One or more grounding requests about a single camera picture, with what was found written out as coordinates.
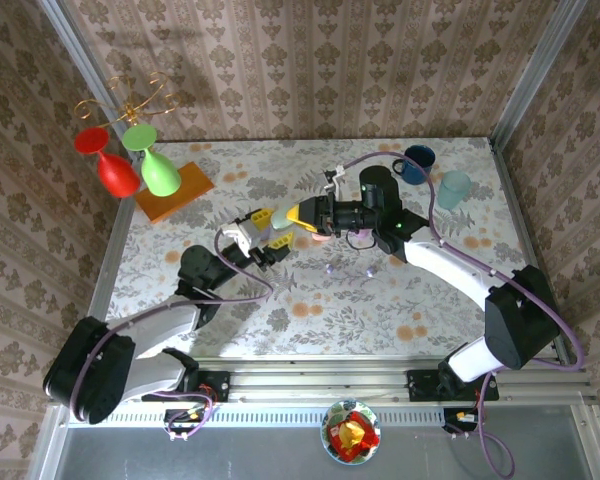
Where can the pink earbud charging case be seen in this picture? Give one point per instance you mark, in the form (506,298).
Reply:
(322,240)

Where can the green plastic wine glass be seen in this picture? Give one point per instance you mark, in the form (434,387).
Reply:
(160,175)

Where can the aluminium frame post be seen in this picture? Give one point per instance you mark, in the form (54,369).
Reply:
(548,50)
(71,45)

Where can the teal translucent tumbler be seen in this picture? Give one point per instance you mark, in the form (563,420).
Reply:
(452,190)

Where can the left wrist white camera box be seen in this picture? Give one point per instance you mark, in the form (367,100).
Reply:
(240,235)

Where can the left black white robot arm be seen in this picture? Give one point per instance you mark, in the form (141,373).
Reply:
(90,370)

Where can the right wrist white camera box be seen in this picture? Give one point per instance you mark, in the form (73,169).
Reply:
(332,179)

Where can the long aluminium base rail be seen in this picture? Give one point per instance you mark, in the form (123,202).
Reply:
(305,385)

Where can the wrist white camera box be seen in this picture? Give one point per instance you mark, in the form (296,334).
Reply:
(332,179)
(240,235)

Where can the floral rimmed plate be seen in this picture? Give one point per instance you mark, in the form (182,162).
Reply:
(336,409)

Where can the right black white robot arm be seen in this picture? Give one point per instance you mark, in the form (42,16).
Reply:
(520,320)

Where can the yellow wrapped candy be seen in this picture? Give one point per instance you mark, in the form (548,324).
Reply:
(352,431)

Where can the green earbud charging case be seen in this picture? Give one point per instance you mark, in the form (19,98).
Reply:
(280,220)

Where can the red snack wrapper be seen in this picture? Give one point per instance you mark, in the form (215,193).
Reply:
(367,440)

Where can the red plastic wine glass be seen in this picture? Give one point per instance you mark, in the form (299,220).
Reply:
(117,175)

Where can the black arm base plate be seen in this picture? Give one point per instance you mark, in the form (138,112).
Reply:
(215,385)
(420,385)

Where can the floral patterned tablecloth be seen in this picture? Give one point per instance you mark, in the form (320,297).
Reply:
(330,330)

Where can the dark blue mug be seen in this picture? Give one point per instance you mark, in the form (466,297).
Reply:
(415,175)

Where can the orange wooden board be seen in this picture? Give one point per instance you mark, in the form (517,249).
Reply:
(190,192)

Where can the grey metal bench panel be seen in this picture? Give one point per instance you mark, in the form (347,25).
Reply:
(230,455)

